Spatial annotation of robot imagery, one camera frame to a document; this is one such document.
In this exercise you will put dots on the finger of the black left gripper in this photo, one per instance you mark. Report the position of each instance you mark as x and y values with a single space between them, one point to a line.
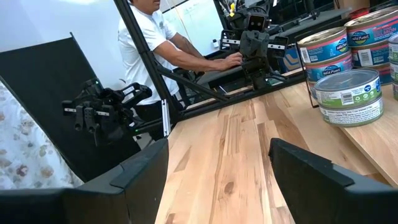
247 45
261 45

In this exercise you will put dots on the brown cardboard box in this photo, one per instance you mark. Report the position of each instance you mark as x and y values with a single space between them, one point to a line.
351 3

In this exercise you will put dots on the black aluminium table frame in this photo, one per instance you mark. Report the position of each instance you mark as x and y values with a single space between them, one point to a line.
146 59

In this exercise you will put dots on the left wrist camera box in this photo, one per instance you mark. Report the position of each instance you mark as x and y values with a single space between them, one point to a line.
256 22

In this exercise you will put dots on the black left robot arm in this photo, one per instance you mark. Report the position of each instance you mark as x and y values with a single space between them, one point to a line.
259 77

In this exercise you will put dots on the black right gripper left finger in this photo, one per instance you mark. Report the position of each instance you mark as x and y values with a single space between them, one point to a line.
93 208

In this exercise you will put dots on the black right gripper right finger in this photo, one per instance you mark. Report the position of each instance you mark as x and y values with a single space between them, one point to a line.
326 202

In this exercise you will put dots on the small white bottle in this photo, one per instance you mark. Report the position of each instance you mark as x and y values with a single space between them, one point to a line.
215 43

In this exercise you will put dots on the person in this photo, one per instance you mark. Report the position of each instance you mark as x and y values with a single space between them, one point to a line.
140 46

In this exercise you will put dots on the silver aluminium bracket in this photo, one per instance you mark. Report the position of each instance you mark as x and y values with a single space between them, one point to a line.
166 118

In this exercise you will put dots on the black work table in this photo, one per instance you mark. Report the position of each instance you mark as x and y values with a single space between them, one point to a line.
311 21

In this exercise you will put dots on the small red object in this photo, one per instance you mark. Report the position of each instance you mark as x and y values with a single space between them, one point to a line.
359 13

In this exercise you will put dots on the black display panel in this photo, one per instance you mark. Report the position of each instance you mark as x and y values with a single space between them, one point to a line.
46 77

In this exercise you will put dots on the white board panel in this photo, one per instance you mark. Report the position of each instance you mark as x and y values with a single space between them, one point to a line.
199 25

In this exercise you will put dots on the white floral fabric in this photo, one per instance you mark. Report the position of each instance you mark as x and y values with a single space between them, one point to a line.
25 149

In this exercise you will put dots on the blue cardboard box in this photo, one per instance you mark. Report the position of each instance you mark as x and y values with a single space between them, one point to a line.
289 60

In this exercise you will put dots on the yellow tag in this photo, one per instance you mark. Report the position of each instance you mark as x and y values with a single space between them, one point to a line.
232 9

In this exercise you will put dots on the dark grey desk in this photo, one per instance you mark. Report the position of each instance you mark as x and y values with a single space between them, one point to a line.
217 81

